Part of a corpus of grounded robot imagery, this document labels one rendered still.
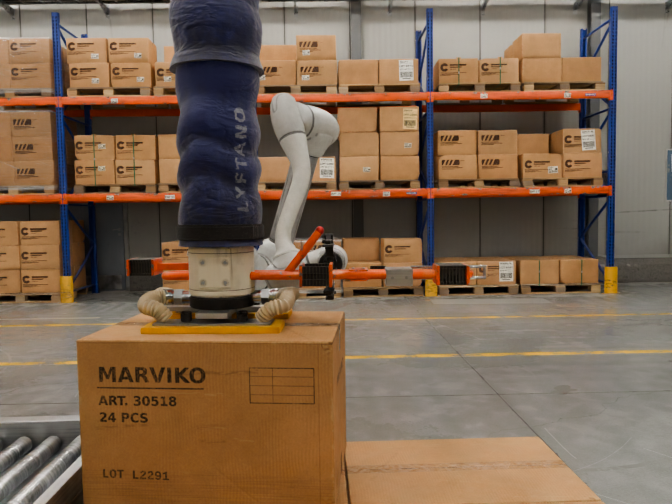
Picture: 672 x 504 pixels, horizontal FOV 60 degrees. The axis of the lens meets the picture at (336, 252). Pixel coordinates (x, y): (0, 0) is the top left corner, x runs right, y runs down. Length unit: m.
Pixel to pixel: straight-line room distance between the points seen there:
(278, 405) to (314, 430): 0.10
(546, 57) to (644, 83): 2.53
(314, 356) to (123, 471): 0.53
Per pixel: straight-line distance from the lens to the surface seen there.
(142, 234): 10.42
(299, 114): 2.15
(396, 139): 8.75
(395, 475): 1.62
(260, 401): 1.37
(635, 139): 11.32
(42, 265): 9.63
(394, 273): 1.49
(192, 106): 1.48
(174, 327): 1.46
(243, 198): 1.46
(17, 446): 2.07
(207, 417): 1.41
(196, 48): 1.50
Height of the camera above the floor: 1.22
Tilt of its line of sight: 4 degrees down
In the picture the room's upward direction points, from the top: 1 degrees counter-clockwise
